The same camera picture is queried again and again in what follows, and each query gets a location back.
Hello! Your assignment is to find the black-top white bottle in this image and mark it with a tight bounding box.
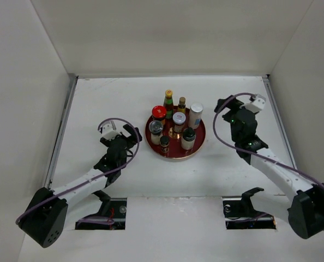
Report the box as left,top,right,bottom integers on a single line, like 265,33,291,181
181,127,196,150

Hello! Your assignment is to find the small black-cap spice jar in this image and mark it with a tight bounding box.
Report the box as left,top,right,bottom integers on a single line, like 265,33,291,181
160,135,170,153

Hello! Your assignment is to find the tall silver-lid spice jar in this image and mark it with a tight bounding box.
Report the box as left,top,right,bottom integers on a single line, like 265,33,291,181
188,102,203,129

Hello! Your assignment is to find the red-lid chili sauce jar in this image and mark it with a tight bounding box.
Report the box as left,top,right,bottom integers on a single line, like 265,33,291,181
152,105,167,125

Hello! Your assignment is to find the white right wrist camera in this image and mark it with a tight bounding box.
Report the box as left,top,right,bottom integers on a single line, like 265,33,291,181
244,94,266,114

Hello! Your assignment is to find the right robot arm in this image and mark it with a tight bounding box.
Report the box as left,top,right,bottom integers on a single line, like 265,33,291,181
214,94,324,239

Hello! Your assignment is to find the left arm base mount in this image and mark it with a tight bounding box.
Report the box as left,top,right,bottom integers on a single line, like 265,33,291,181
75,190,128,230

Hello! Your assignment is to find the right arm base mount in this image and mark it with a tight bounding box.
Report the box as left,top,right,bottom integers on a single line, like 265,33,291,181
223,187,276,230

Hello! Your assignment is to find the gold-cap yellow-label bottle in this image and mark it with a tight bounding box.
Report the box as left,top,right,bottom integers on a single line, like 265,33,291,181
177,97,186,114

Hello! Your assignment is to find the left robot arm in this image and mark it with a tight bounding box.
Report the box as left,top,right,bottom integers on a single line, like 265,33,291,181
16,119,142,248

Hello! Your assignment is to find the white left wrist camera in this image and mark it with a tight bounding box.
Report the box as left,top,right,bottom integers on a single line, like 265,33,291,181
98,120,120,141

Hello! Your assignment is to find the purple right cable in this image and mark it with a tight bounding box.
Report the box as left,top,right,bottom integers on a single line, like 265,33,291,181
212,93,324,203

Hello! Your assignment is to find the yellow-cap green sauce bottle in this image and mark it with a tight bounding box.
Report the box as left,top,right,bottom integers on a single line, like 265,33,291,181
163,90,174,119

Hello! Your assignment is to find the red round tray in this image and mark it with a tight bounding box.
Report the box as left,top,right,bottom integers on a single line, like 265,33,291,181
145,116,206,159

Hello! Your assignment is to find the white-lid dark sauce jar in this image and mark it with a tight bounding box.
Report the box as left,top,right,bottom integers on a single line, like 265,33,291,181
172,112,187,133

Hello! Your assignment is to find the clear grinder with black cap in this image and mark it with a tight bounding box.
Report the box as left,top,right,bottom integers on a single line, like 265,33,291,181
149,120,164,145

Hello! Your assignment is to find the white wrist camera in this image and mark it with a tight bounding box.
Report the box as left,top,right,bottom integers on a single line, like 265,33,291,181
244,94,266,114
98,120,120,141

